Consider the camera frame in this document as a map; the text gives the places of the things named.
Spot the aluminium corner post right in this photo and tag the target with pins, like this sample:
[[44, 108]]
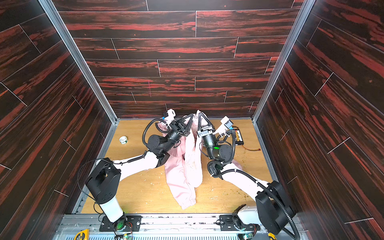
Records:
[[291, 39]]

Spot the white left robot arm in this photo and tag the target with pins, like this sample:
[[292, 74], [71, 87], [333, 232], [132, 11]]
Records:
[[103, 181]]

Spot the yellow tape measure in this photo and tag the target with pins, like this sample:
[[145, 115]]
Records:
[[83, 235]]

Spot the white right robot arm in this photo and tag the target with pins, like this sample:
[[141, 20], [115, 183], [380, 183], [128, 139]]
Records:
[[273, 208]]

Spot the aluminium corner post left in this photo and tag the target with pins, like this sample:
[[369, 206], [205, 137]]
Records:
[[59, 25]]

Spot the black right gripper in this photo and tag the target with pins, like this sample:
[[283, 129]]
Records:
[[205, 131]]

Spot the aluminium front rail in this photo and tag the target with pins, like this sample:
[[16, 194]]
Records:
[[157, 227]]

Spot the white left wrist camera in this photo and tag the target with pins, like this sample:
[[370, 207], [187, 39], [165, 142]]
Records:
[[169, 116]]

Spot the aluminium corner post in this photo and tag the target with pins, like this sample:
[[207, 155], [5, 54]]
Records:
[[59, 25], [291, 39]]

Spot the pink zip jacket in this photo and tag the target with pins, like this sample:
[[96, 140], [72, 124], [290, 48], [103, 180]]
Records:
[[183, 169]]

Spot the small white tape roll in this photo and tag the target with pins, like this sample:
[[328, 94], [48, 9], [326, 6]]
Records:
[[123, 140]]

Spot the yellow handled tool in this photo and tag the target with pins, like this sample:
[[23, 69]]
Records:
[[272, 236]]

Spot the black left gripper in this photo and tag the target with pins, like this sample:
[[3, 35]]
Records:
[[181, 128]]

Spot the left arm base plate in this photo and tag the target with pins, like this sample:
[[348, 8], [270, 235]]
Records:
[[132, 223]]

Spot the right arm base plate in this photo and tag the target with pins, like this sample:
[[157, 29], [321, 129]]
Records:
[[227, 223]]

